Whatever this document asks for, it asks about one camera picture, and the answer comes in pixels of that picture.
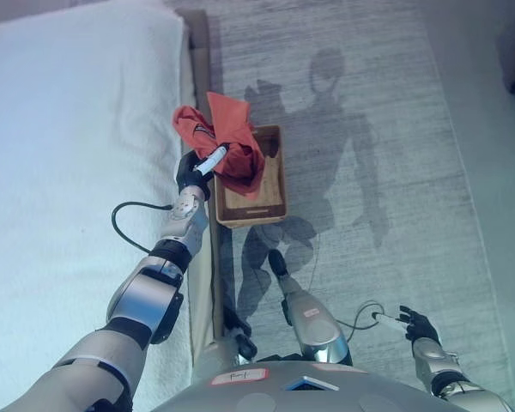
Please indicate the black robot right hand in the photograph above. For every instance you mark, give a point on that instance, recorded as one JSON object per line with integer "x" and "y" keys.
{"x": 422, "y": 327}

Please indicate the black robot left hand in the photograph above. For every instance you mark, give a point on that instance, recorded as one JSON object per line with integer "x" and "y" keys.
{"x": 193, "y": 173}

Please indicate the red garment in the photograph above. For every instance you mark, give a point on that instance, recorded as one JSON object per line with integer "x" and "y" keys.
{"x": 232, "y": 129}

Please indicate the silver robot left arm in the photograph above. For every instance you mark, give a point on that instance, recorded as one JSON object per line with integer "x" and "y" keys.
{"x": 141, "y": 296}

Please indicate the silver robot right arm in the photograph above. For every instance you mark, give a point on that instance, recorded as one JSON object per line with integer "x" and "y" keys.
{"x": 433, "y": 358}

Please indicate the woven wicker basket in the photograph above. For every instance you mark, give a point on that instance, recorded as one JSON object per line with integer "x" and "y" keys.
{"x": 251, "y": 212}

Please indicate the white label red border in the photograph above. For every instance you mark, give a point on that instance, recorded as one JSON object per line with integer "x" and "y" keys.
{"x": 240, "y": 376}
{"x": 332, "y": 367}

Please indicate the silver robot right leg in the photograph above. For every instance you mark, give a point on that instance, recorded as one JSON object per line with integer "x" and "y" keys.
{"x": 313, "y": 322}

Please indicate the white fluffy blanket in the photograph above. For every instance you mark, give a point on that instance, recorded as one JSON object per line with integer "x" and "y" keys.
{"x": 77, "y": 150}

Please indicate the black robot right foot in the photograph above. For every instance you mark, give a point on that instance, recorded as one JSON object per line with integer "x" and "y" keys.
{"x": 278, "y": 262}

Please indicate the black robot foot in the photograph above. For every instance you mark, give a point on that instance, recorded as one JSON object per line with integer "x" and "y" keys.
{"x": 232, "y": 319}
{"x": 278, "y": 262}

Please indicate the blue white chest plate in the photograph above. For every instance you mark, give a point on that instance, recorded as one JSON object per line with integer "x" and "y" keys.
{"x": 311, "y": 384}

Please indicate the black robot left foot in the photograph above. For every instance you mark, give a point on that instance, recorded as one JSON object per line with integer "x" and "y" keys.
{"x": 232, "y": 319}

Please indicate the grey robot torso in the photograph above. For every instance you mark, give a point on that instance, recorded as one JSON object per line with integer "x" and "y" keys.
{"x": 257, "y": 399}

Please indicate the grey woven rug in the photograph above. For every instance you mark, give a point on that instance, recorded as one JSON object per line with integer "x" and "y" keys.
{"x": 390, "y": 129}

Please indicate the taupe bed frame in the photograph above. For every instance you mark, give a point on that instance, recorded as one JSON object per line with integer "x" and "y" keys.
{"x": 197, "y": 23}

